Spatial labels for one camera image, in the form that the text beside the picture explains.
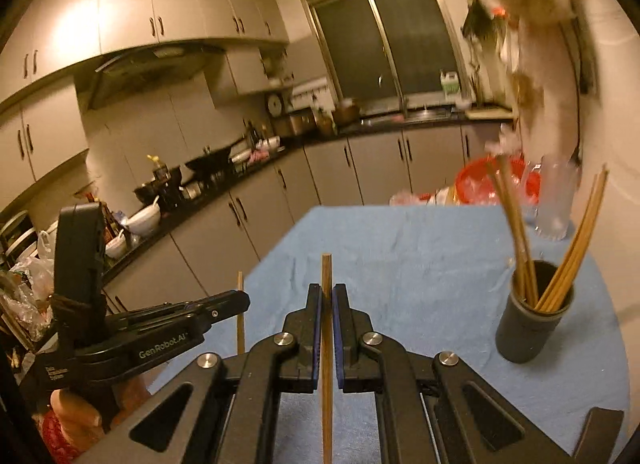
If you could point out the kitchen window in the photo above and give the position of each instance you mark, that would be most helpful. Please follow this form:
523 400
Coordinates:
380 33

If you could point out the clear plastic pitcher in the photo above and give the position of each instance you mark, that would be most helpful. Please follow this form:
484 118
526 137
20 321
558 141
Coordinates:
556 204

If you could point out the crumpled clear plastic bags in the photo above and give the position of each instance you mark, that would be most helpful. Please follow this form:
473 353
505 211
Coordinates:
25 299

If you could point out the black wok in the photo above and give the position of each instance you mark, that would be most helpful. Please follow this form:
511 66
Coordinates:
215 158

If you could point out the person's left hand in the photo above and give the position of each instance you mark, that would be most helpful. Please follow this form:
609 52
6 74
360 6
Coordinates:
75 406

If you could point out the hanging clear plastic bags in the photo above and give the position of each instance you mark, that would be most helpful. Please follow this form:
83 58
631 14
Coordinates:
540 83

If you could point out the red plastic basket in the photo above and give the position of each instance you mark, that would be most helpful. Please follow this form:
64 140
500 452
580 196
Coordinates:
470 183

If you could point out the grey chopstick holder cup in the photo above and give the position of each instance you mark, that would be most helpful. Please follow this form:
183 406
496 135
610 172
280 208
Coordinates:
525 339

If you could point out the black pot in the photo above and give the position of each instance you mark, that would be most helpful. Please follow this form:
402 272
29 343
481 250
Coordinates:
160 189

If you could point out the large white bowl with spoon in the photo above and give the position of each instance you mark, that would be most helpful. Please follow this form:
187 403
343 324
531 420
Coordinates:
145 219

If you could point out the blue table cloth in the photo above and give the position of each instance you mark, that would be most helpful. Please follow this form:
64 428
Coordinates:
400 254

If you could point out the crumpled white plastic bag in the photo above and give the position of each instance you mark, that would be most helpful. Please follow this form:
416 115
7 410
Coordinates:
502 141

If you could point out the pink cloth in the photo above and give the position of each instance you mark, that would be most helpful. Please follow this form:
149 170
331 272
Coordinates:
260 155

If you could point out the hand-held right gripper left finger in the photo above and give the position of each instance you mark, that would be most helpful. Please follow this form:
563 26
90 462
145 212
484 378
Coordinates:
315 339

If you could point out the grey upper kitchen cabinets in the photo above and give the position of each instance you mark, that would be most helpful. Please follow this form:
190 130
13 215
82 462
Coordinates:
125 13

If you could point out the range hood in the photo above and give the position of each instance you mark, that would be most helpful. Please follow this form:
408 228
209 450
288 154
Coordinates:
150 73

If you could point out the metal box appliance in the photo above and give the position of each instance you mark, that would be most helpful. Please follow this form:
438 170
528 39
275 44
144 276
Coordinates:
301 123

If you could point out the light wooden chopstick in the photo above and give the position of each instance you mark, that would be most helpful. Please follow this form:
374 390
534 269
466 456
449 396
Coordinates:
240 281
327 274

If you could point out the wooden cutting board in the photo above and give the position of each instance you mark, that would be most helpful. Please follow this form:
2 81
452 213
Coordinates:
490 112

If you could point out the pink plastic bag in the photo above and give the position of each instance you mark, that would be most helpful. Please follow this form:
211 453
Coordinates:
407 198

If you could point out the grey kitchen cabinets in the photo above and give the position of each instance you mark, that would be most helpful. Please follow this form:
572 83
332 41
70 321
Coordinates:
125 13
380 163

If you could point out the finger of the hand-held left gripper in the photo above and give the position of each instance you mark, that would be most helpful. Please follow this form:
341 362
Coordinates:
225 305

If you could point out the steel kitchen sink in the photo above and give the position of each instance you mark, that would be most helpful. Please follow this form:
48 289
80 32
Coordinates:
405 117

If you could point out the dark sauce bottles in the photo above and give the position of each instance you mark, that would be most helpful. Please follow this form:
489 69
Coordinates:
111 221

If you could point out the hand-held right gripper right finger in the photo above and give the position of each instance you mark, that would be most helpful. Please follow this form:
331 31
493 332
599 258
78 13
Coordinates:
340 339

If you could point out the white jug green label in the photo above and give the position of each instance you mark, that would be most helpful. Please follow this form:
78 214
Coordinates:
450 83

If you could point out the brown cooking pot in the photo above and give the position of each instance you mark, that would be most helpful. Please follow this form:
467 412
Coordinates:
346 113

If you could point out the round dial kitchen scale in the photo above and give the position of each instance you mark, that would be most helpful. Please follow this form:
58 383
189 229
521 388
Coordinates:
274 104

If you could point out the bundle of chopsticks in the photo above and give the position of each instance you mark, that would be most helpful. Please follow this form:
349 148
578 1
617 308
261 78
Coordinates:
522 249

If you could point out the grey lower kitchen cabinets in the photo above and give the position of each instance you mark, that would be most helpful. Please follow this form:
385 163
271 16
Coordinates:
380 163

